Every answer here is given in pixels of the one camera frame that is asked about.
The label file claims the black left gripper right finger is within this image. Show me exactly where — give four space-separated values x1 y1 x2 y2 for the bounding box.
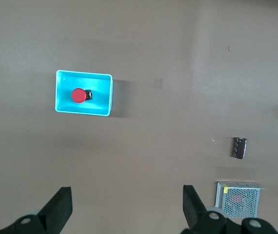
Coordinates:
182 184 278 234

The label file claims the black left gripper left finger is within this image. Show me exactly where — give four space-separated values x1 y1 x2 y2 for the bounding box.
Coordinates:
0 186 73 234

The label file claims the red push button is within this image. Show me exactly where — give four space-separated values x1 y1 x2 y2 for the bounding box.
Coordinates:
70 87 94 104

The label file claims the metal mesh power supply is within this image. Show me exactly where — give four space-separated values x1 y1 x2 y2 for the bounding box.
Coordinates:
214 181 265 219

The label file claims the dark brown cylindrical capacitor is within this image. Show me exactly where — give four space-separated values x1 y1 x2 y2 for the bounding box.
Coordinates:
231 136 248 160

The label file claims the cyan plastic bin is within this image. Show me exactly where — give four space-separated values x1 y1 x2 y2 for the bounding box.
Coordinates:
55 70 114 117

